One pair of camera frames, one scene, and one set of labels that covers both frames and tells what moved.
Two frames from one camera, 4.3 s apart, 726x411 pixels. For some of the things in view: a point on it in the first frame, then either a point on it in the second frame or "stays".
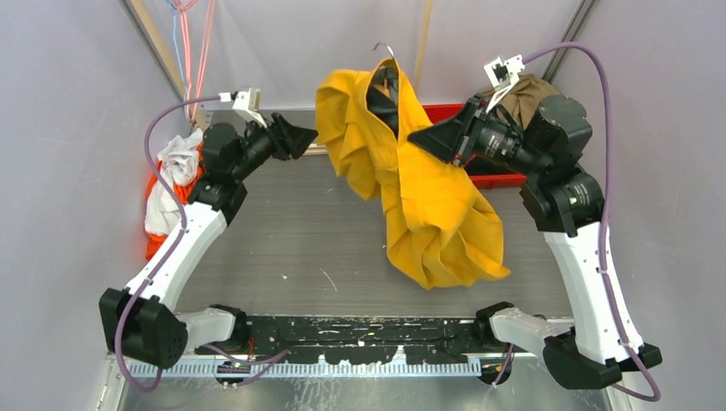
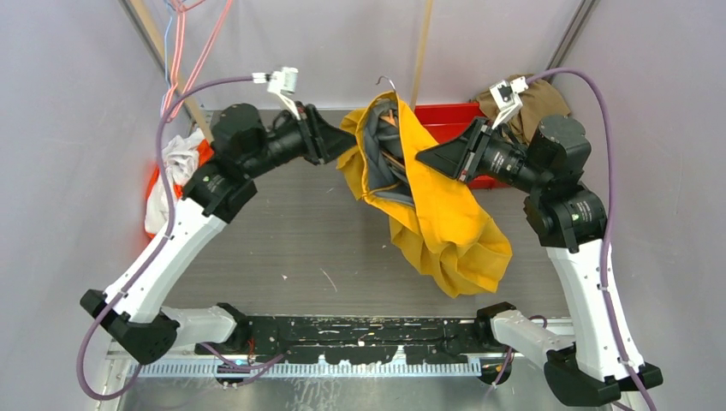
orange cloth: (183, 189) stays
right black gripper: (443, 140) to (460, 156)
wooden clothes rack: (144, 20) stays
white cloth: (179, 162) stays
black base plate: (360, 341) stays
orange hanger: (383, 86) to (390, 119)
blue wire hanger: (175, 9) to (165, 42)
